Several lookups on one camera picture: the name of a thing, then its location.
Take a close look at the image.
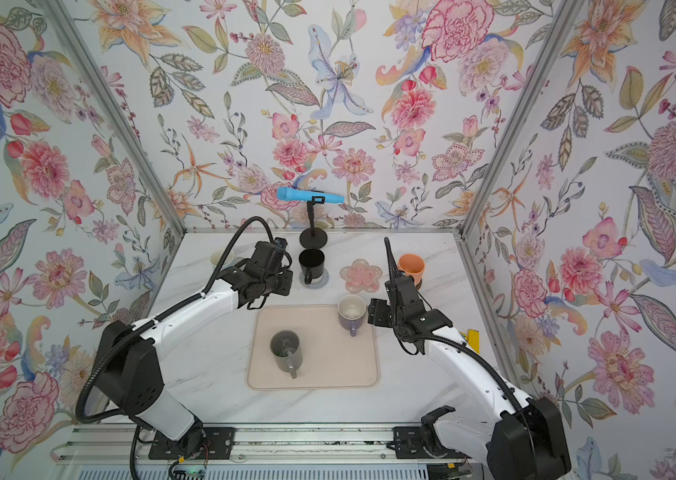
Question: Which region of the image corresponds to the orange cup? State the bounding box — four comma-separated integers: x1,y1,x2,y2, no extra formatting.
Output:
398,254,426,289

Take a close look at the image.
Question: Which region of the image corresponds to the black cup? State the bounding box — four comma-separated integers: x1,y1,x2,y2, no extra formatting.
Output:
299,249,325,285

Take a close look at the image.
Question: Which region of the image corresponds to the white cup with purple outside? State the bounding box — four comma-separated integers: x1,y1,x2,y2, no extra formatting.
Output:
337,294,367,337

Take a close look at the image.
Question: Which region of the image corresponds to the blue woven round coaster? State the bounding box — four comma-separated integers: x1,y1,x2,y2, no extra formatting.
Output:
299,270,330,290

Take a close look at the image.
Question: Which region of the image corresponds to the grey cup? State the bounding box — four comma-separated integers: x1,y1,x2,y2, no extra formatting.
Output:
270,330,303,379

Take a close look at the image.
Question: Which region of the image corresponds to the light blue cup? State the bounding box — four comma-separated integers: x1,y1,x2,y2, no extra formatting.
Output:
210,249,236,269

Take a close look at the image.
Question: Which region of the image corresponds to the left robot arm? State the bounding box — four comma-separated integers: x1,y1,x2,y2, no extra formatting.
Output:
85,237,293,455

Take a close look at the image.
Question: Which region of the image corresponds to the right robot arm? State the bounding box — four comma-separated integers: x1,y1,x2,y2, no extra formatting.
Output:
368,249,572,479

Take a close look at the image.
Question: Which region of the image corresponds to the pink flower silicone coaster right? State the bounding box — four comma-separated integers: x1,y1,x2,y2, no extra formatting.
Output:
340,259,383,294

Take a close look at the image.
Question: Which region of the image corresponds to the black microphone stand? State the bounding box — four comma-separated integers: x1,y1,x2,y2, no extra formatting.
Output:
300,195,328,249

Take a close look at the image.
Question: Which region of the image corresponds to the blue microphone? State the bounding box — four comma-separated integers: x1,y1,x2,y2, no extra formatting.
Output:
277,187,345,204

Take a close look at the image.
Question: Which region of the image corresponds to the beige silicone tray mat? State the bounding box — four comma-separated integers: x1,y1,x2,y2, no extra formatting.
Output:
247,305,380,390

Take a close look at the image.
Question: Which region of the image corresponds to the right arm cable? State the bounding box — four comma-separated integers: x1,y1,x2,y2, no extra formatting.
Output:
397,332,537,480

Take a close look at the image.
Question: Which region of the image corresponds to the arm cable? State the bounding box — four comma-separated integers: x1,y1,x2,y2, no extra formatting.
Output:
75,215,291,480
397,332,537,480

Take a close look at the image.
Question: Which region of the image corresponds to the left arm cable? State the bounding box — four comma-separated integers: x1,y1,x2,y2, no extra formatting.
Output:
75,215,291,480

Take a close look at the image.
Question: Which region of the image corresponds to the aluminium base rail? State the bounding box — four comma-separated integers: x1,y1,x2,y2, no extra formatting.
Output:
49,422,567,466

